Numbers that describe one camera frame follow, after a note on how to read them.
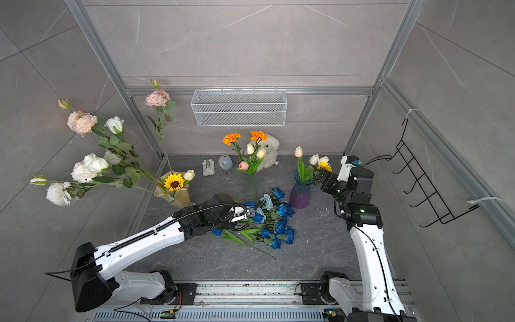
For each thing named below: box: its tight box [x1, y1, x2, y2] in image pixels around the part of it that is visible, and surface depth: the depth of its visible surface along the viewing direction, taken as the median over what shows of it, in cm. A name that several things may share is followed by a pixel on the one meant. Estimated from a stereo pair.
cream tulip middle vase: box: [246, 142, 255, 155], surface depth 83 cm
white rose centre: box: [70, 152, 109, 184], surface depth 56 cm
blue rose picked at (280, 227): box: [273, 219, 288, 235], surface depth 83 cm
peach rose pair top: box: [67, 108, 98, 138], surface depth 63 cm
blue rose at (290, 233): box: [283, 225, 296, 245], surface depth 85 cm
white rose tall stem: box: [103, 116, 125, 135], surface depth 70 cm
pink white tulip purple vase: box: [294, 145, 304, 162], surface depth 83 cm
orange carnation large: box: [249, 130, 269, 143], surface depth 83 cm
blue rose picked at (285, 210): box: [276, 203, 296, 218], surface depth 88 cm
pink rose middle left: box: [144, 89, 171, 106], surface depth 76 cm
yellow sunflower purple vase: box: [316, 161, 333, 174], surface depth 79 cm
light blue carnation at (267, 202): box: [258, 193, 273, 211], surface depth 90 cm
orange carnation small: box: [222, 132, 242, 147], surface depth 82 cm
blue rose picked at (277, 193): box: [271, 187, 285, 201], surface depth 100 cm
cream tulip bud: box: [183, 169, 196, 181], surface depth 73 cm
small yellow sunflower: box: [163, 173, 185, 192], surface depth 77 cm
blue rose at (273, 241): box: [250, 231, 281, 250], surface depth 85 cm
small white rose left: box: [45, 181, 72, 207], surface depth 53 cm
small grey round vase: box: [218, 154, 233, 171], surface depth 109 cm
